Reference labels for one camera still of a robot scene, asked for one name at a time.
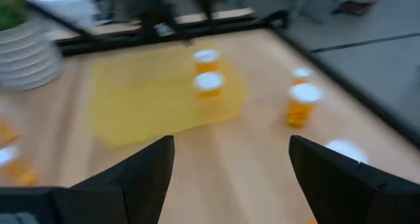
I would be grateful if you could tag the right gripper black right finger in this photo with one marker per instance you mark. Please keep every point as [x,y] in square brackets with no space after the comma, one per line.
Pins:
[344,191]

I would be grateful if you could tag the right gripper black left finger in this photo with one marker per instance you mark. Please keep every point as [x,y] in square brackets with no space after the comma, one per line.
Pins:
[131,184]

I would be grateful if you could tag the large orange pill bottle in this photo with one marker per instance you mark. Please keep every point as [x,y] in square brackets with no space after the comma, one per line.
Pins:
[348,149]
[206,61]
[209,84]
[303,104]

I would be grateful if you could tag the small orange pill bottle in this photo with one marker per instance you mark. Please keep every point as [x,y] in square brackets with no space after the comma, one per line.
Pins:
[302,74]
[19,173]

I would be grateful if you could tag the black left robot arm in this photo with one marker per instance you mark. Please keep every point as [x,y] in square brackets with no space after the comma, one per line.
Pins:
[157,7]

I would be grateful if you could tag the yellow translucent plastic bin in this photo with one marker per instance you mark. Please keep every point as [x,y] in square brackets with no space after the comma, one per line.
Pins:
[147,102]

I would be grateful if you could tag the white ribbed plant pot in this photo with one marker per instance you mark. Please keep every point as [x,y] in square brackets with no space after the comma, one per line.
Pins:
[26,59]

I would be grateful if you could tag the green succulent plant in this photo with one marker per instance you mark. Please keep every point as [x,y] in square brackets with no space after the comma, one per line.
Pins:
[11,10]

